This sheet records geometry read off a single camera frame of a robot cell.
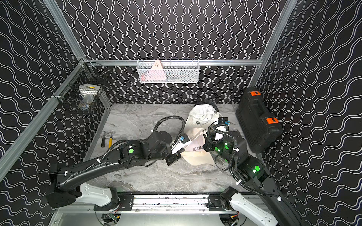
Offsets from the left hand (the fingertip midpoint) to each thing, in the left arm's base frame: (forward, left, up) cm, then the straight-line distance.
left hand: (184, 146), depth 64 cm
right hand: (+6, -9, +5) cm, 12 cm away
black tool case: (+19, -42, -7) cm, 47 cm away
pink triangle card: (+48, +20, +6) cm, 53 cm away
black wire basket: (+29, +60, +6) cm, 67 cm away
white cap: (+33, -10, -16) cm, 38 cm away
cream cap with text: (+4, -6, -15) cm, 17 cm away
